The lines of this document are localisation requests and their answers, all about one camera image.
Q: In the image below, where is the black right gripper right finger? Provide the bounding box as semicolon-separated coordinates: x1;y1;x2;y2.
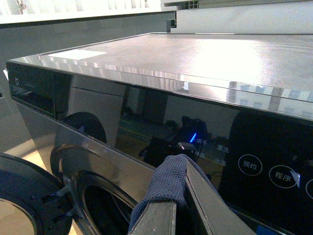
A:
185;163;255;235

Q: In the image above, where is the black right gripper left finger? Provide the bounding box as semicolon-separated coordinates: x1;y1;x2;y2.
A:
128;201;177;235

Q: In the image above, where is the blue knitted cloth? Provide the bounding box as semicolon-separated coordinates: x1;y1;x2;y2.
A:
128;154;218;232

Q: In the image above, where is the grey front-load washing machine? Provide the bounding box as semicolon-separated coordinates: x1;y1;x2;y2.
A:
5;33;313;235

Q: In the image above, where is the dark washing machine door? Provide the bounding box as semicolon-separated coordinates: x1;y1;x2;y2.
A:
0;153;72;235

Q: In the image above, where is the white label sticker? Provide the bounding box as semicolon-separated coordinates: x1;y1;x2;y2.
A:
48;49;106;60

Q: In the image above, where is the white window frame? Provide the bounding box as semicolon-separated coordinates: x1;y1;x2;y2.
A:
0;0;313;25

